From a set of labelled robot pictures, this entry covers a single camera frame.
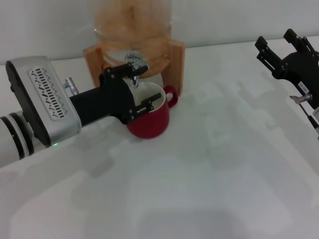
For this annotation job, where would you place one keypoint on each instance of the chrome faucet tap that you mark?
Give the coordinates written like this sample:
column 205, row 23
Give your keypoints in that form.
column 134, row 59

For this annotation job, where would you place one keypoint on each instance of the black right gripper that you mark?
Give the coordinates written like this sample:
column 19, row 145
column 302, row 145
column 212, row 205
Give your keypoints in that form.
column 304, row 69

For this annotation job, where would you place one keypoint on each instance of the wooden dispenser stand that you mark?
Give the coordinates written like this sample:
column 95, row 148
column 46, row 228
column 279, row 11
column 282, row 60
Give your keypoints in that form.
column 177, row 64

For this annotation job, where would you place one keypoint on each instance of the glass beverage dispenser jar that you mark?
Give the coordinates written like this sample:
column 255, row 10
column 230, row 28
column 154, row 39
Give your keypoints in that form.
column 134, row 25

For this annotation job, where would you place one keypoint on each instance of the red cup white inside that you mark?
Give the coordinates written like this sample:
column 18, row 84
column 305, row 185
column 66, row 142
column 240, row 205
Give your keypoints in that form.
column 154, row 124

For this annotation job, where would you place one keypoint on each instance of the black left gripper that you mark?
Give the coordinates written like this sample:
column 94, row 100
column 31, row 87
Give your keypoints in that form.
column 107, row 102

